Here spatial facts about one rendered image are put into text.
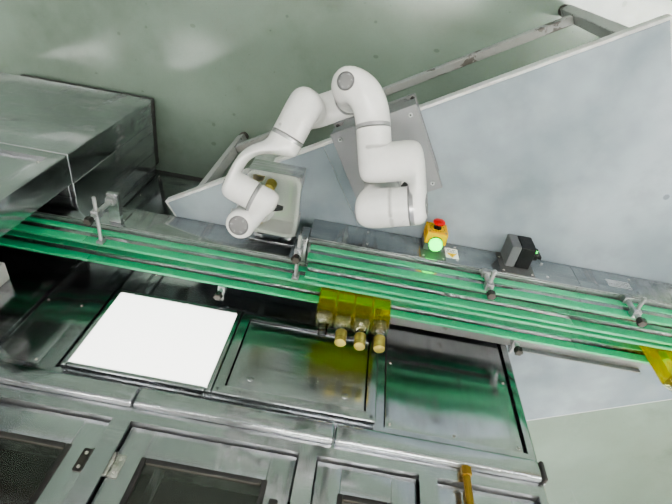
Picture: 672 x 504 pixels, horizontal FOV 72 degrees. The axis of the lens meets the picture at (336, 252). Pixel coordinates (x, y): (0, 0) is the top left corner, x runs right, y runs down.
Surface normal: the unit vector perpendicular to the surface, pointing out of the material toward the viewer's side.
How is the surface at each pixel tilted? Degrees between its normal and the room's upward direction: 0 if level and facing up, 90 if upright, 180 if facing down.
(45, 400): 90
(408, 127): 5
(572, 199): 0
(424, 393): 91
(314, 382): 90
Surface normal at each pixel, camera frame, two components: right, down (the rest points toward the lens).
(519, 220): -0.11, 0.56
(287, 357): 0.14, -0.81
